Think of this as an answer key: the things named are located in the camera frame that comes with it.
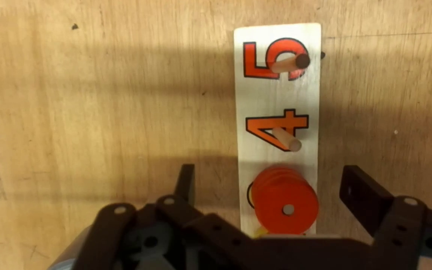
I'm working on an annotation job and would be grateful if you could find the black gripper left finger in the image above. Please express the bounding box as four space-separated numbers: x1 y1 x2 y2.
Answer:
79 164 256 270

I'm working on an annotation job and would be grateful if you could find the white numbered peg board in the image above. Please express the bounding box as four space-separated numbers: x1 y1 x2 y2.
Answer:
233 22 325 239

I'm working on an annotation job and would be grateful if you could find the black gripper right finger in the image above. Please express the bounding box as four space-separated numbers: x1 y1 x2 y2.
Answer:
340 166 432 270

